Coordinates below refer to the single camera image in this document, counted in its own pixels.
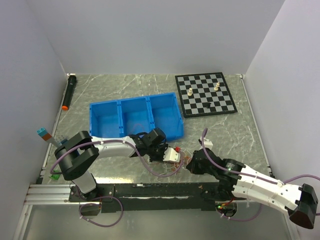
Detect blue middle plastic bin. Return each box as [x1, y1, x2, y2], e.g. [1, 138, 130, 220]
[118, 96, 154, 136]

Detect green plastic block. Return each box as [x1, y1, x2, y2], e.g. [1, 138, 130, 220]
[49, 169, 61, 181]

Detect blue plastic bin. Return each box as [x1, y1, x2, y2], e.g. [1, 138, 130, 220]
[118, 96, 154, 136]
[89, 100, 124, 138]
[146, 92, 184, 142]

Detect black grey chessboard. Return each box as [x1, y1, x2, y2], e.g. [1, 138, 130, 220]
[175, 72, 238, 118]

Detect blue right plastic bin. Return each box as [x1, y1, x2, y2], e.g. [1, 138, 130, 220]
[146, 92, 184, 142]

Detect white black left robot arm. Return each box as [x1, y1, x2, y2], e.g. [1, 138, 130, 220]
[54, 128, 170, 201]

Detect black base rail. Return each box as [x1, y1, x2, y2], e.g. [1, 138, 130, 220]
[68, 181, 247, 215]

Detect cream chess piece left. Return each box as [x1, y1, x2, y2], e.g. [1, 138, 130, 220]
[187, 88, 193, 97]

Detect blue left plastic bin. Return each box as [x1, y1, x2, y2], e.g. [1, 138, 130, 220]
[89, 100, 124, 138]

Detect cream chess piece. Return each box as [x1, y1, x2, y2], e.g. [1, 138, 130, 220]
[187, 88, 193, 97]
[214, 82, 220, 91]

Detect toy brick tower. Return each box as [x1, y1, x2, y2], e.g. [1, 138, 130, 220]
[37, 127, 67, 148]

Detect black chess piece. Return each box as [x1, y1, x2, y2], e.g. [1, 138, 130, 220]
[203, 102, 211, 109]

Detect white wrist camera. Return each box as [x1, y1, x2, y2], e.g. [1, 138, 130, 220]
[201, 138, 213, 150]
[163, 147, 181, 163]

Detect aluminium frame rail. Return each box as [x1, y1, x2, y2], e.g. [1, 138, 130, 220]
[24, 184, 71, 205]

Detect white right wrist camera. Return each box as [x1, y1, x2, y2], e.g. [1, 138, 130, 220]
[201, 138, 213, 150]

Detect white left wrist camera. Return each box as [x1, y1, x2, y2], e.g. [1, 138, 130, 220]
[163, 147, 181, 163]

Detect black marker orange cap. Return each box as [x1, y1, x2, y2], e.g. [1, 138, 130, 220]
[61, 75, 78, 111]

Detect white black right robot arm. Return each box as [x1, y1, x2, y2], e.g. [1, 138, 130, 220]
[186, 148, 319, 229]

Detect cream chess piece right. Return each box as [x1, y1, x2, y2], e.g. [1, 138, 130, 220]
[214, 82, 220, 91]

